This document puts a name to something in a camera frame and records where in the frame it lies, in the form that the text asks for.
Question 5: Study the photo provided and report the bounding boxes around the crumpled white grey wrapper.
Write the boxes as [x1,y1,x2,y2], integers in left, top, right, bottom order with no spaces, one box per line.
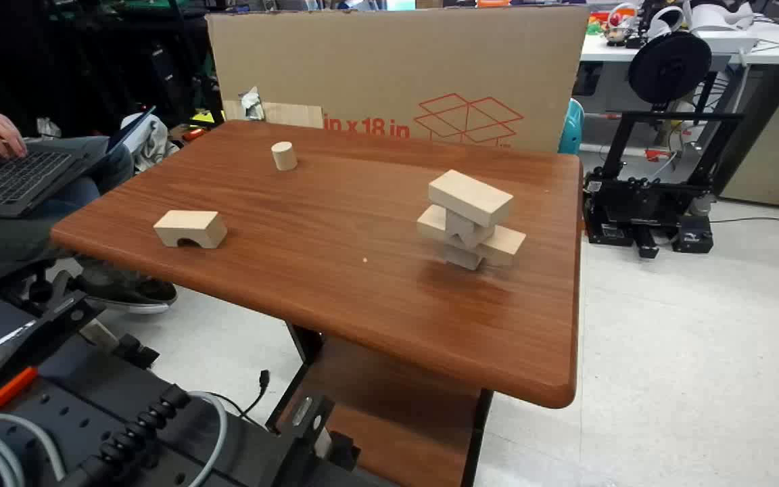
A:
[237,85,267,126]

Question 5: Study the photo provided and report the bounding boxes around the light wooden cuboid block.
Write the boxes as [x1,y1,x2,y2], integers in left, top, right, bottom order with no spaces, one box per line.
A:
[424,169,516,229]

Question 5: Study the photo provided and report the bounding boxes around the colourful plastic toy clutter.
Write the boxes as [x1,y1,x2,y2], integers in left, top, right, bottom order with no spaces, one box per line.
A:
[588,0,647,50]

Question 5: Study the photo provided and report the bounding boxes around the black filament spool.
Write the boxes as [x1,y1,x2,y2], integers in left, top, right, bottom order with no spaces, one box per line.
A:
[627,31,713,105]

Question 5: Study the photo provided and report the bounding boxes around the black sneaker with white sole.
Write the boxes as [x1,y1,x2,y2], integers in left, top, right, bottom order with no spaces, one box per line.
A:
[76,262,178,318]

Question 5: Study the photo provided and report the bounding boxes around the black cable with plug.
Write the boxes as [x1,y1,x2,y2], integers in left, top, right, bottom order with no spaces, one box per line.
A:
[240,365,276,419]

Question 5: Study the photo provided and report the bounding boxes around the small wooden notched block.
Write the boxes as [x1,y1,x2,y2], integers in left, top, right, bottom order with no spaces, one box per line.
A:
[447,211,493,249]

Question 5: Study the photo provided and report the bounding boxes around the black clamp with orange handle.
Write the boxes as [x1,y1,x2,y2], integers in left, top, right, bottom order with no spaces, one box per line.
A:
[0,295,102,414]

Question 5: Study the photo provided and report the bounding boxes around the black frame 3D printer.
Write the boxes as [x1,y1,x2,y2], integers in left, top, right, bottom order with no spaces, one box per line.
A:
[581,51,744,262]

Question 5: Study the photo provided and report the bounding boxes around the flat wooden plank block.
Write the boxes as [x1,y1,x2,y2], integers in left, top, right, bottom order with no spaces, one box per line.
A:
[414,204,527,269]

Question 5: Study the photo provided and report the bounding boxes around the white plastic device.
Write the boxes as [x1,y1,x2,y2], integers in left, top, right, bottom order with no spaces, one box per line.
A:
[686,0,763,58]

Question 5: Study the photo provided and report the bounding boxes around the wooden cylinder block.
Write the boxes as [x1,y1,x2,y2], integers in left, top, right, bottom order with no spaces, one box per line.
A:
[267,138,301,174]

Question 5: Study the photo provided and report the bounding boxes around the small wooden base block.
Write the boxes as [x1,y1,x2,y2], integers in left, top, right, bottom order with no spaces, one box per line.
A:
[440,243,487,274]

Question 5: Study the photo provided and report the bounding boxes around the black desk frame wood panel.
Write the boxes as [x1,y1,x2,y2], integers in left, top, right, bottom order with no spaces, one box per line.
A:
[264,320,496,487]

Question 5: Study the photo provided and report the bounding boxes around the teal round object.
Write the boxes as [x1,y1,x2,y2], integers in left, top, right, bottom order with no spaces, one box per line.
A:
[558,95,588,157]

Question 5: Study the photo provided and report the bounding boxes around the large brown cardboard sheet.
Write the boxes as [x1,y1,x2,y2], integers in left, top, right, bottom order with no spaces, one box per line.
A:
[205,5,590,157]

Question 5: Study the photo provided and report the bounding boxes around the wooden arch block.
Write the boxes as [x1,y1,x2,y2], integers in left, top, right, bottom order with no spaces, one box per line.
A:
[151,210,229,252]

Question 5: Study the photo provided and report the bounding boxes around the dark grey laptop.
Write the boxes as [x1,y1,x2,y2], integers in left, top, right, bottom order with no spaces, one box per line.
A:
[0,105,156,223]

